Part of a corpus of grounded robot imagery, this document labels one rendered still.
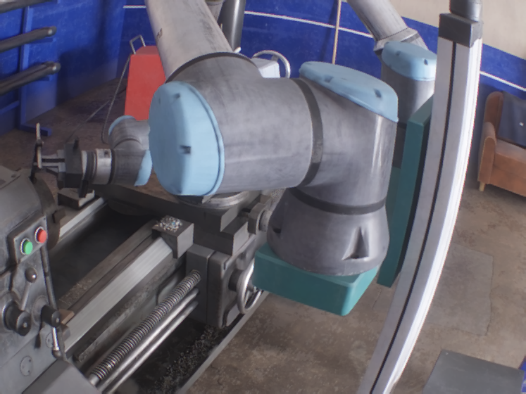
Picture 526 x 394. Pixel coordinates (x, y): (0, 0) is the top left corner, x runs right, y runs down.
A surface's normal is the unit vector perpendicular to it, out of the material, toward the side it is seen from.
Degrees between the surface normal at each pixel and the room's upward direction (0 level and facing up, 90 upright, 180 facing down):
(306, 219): 70
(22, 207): 45
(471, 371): 0
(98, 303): 36
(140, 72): 90
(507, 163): 90
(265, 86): 17
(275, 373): 0
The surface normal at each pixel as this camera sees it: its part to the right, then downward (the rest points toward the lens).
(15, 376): 0.92, 0.26
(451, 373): 0.10, -0.88
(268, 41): -0.39, 0.39
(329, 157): 0.36, 0.55
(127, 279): 0.61, -0.57
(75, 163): 0.35, -0.75
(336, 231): -0.08, 0.12
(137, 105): -0.05, 0.45
